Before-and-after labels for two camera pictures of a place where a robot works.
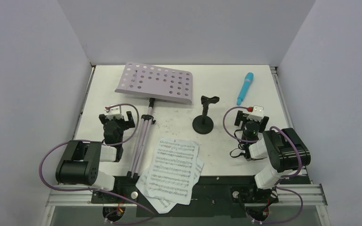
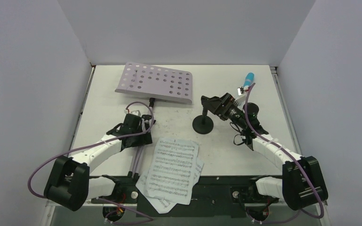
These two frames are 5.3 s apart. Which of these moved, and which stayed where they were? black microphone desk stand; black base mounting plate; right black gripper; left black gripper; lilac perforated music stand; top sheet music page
Moved: left black gripper; right black gripper
Stayed: black base mounting plate; lilac perforated music stand; top sheet music page; black microphone desk stand
